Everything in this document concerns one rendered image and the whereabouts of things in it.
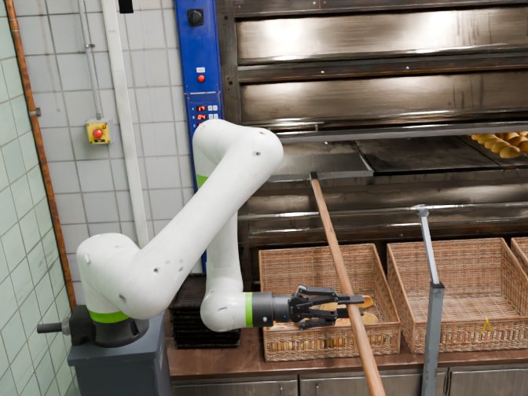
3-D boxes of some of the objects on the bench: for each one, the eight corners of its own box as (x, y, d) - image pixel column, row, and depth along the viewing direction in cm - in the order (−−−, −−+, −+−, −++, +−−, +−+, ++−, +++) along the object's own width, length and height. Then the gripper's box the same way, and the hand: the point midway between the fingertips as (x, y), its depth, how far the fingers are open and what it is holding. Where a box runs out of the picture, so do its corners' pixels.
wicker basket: (382, 292, 252) (384, 241, 242) (496, 287, 252) (503, 236, 242) (410, 356, 206) (414, 297, 196) (549, 349, 206) (560, 289, 196)
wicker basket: (259, 298, 251) (256, 248, 242) (373, 291, 252) (375, 241, 242) (263, 364, 206) (259, 305, 196) (401, 355, 207) (405, 296, 197)
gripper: (273, 275, 137) (361, 272, 137) (274, 325, 143) (360, 322, 142) (273, 290, 130) (366, 286, 130) (275, 342, 136) (364, 339, 135)
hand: (350, 306), depth 136 cm, fingers closed on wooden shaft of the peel, 3 cm apart
